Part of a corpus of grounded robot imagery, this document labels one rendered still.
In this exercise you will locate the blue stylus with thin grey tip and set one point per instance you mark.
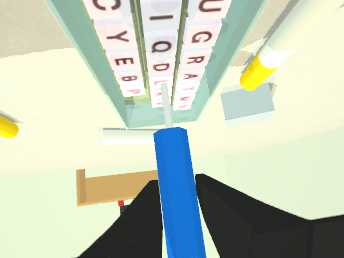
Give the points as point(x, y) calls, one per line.
point(180, 209)

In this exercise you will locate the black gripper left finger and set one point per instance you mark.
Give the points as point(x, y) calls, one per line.
point(137, 232)

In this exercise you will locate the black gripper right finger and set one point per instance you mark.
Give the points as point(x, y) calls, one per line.
point(244, 227)

